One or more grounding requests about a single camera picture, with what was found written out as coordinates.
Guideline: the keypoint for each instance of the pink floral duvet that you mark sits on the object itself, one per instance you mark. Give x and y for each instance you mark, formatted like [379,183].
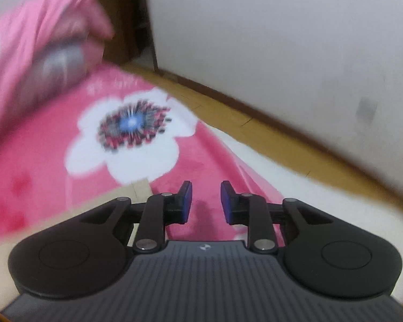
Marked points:
[27,40]

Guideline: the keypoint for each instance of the brown wooden door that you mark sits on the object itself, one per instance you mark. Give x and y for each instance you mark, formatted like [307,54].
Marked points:
[134,23]

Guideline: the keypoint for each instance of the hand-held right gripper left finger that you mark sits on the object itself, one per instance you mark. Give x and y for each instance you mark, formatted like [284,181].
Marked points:
[187,201]

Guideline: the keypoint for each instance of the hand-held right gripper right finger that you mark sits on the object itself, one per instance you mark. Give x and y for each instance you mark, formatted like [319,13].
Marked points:
[225,204]

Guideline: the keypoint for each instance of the pink floral bed sheet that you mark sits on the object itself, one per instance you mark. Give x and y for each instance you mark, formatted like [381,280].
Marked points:
[53,181]

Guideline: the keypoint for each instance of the white mattress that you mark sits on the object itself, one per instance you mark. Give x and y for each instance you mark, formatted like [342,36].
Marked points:
[305,181]

